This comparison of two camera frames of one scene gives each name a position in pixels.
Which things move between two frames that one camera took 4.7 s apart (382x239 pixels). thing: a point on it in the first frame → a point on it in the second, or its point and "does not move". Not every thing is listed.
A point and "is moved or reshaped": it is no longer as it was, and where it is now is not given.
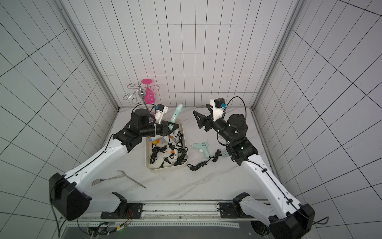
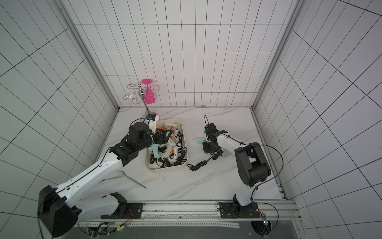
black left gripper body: [162, 129] → [157, 139]
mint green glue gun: [174, 116] is moved or reshaped
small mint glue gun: [202, 146] → [199, 140]
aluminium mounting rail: [171, 214] does not move
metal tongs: [95, 181] does not move
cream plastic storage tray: [167, 153] does not move
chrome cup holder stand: [140, 93] does not move
